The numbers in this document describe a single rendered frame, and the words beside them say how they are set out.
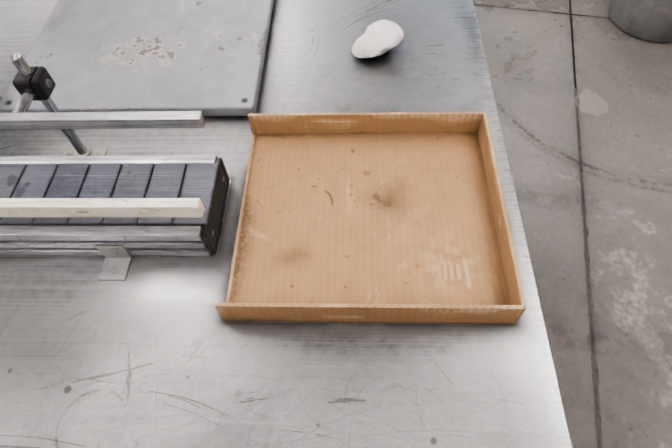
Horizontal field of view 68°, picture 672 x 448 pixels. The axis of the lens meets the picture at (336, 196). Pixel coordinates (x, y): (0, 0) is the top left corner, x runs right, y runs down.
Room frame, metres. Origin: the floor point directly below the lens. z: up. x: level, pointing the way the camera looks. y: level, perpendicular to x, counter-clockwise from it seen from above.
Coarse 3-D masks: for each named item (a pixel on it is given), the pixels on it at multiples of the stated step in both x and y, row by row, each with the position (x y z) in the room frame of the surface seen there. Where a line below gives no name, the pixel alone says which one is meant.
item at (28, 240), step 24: (216, 192) 0.33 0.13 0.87; (216, 216) 0.31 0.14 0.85; (0, 240) 0.30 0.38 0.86; (24, 240) 0.29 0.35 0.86; (48, 240) 0.29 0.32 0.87; (72, 240) 0.28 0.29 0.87; (96, 240) 0.28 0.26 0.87; (120, 240) 0.28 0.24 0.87; (144, 240) 0.28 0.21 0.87; (168, 240) 0.28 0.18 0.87; (192, 240) 0.27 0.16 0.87; (216, 240) 0.29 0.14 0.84
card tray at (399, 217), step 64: (256, 128) 0.45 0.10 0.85; (320, 128) 0.44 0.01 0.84; (384, 128) 0.44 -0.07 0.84; (448, 128) 0.43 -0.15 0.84; (256, 192) 0.36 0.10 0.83; (320, 192) 0.35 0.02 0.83; (384, 192) 0.34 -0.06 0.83; (448, 192) 0.34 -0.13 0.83; (256, 256) 0.27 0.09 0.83; (320, 256) 0.26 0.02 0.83; (384, 256) 0.26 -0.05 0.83; (448, 256) 0.25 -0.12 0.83; (512, 256) 0.23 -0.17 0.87; (256, 320) 0.19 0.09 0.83; (320, 320) 0.19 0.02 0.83; (384, 320) 0.18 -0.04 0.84; (448, 320) 0.18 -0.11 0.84; (512, 320) 0.17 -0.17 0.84
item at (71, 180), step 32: (0, 192) 0.35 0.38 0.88; (32, 192) 0.34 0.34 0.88; (64, 192) 0.34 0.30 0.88; (96, 192) 0.34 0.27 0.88; (128, 192) 0.33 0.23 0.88; (160, 192) 0.33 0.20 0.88; (192, 192) 0.33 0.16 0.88; (0, 224) 0.30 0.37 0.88; (32, 224) 0.30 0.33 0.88; (64, 224) 0.30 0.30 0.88; (96, 224) 0.29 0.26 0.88; (128, 224) 0.29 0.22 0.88; (160, 224) 0.29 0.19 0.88; (192, 224) 0.29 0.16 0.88
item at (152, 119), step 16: (48, 112) 0.38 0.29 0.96; (64, 112) 0.38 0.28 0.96; (80, 112) 0.38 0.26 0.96; (96, 112) 0.38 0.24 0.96; (112, 112) 0.38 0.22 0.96; (128, 112) 0.37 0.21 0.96; (144, 112) 0.37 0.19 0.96; (160, 112) 0.37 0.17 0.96; (176, 112) 0.37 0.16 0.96; (192, 112) 0.37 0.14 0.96; (0, 128) 0.38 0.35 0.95; (16, 128) 0.37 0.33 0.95; (32, 128) 0.37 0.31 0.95; (48, 128) 0.37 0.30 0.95; (64, 128) 0.37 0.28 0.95; (80, 128) 0.37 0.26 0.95; (96, 128) 0.37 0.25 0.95; (112, 128) 0.37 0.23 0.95; (128, 128) 0.37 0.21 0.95
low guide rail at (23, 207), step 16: (0, 208) 0.30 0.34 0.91; (16, 208) 0.30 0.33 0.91; (32, 208) 0.30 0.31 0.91; (48, 208) 0.30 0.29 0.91; (64, 208) 0.29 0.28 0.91; (80, 208) 0.29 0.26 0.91; (96, 208) 0.29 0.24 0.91; (112, 208) 0.29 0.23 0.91; (128, 208) 0.29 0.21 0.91; (144, 208) 0.29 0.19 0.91; (160, 208) 0.29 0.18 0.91; (176, 208) 0.28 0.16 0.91; (192, 208) 0.28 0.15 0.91
